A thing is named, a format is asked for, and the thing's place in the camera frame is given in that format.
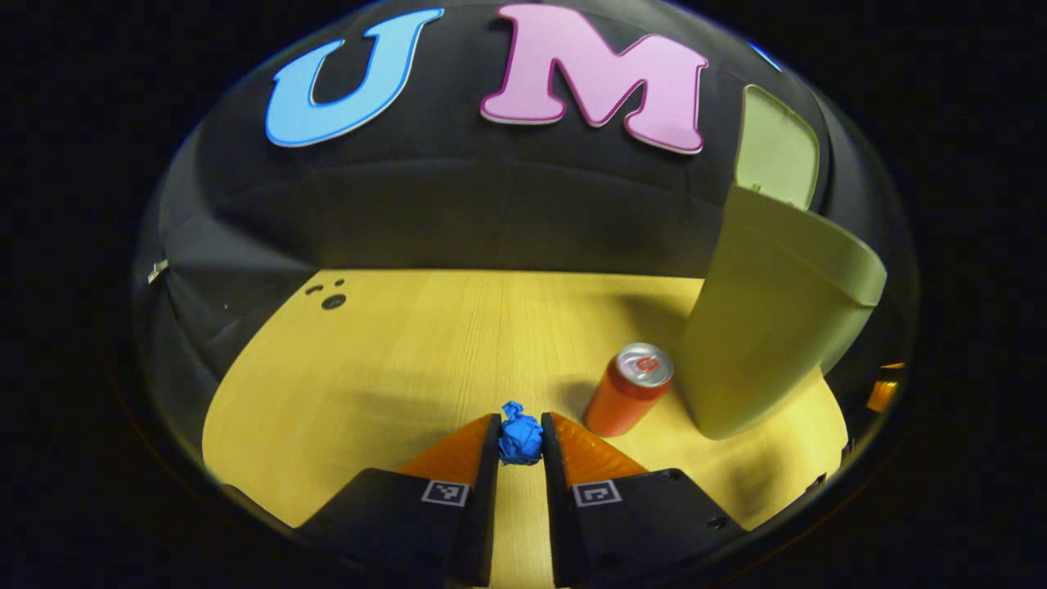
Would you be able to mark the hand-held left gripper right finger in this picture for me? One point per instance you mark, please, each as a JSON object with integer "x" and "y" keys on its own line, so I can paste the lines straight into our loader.
{"x": 556, "y": 523}

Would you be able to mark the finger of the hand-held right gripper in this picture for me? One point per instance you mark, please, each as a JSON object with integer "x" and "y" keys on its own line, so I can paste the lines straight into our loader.
{"x": 882, "y": 395}

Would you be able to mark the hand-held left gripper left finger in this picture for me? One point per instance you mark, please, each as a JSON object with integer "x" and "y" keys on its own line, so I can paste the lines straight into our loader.
{"x": 484, "y": 523}

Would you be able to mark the blue paper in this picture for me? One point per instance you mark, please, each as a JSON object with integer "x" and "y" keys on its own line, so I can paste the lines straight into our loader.
{"x": 520, "y": 438}

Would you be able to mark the pale green lidded garbage bin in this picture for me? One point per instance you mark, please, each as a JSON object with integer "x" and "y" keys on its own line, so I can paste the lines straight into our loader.
{"x": 761, "y": 327}

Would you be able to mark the red pop can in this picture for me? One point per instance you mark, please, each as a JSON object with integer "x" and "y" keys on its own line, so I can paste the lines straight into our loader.
{"x": 622, "y": 401}

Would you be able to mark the light wooden desktop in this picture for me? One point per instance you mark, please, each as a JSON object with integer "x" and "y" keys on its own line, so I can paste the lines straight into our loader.
{"x": 409, "y": 368}

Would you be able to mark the black backdrop cloth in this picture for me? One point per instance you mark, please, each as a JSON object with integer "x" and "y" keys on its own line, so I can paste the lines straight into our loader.
{"x": 491, "y": 204}

